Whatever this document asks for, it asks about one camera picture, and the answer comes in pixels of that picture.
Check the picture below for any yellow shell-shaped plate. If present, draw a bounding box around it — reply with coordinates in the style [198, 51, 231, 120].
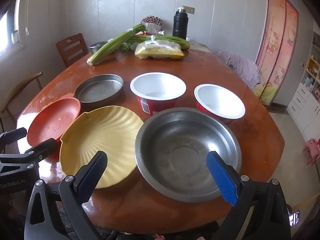
[59, 106, 144, 189]

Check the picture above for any yellow food plastic bag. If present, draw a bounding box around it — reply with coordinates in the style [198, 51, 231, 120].
[134, 41, 186, 61]

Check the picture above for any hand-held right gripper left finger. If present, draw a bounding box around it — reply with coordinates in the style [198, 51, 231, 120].
[24, 151, 108, 240]

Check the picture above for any pink cartoon door curtain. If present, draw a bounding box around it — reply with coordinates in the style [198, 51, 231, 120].
[254, 0, 299, 105]

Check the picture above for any purple cloth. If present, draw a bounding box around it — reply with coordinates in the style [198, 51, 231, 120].
[216, 51, 262, 90]

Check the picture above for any white shelf cabinet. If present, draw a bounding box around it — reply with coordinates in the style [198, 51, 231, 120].
[286, 30, 320, 140]

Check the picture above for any light wooden armchair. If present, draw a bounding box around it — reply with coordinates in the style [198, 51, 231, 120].
[0, 72, 43, 120]

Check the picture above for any small steel bowl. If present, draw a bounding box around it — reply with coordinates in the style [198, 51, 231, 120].
[89, 40, 113, 55]

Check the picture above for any black thermos flask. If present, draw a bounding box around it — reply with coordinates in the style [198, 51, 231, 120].
[172, 7, 188, 40]

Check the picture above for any green celery bunch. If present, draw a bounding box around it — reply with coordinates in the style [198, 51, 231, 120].
[87, 24, 147, 67]
[125, 34, 190, 50]

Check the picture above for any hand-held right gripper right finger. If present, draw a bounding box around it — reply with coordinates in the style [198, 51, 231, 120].
[206, 151, 292, 240]

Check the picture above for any pink child stool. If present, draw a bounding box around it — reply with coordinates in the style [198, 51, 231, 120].
[303, 138, 320, 165]

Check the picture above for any large steel bowl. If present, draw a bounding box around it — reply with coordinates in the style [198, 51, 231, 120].
[134, 107, 242, 203]

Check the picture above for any dark red flower bouquet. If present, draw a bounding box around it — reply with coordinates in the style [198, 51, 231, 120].
[141, 16, 163, 34]

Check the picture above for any window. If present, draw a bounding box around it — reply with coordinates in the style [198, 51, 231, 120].
[0, 0, 25, 65]

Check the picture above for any shallow round steel pan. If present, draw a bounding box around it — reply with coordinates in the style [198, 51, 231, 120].
[74, 74, 124, 103]

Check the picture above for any brown slatted wooden chair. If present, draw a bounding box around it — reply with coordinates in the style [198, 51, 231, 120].
[56, 33, 89, 68]

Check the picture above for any orange plastic plate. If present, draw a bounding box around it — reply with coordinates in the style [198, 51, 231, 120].
[27, 93, 82, 155]

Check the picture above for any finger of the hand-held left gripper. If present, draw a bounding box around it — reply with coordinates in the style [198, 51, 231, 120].
[0, 127, 27, 150]
[0, 138, 58, 173]

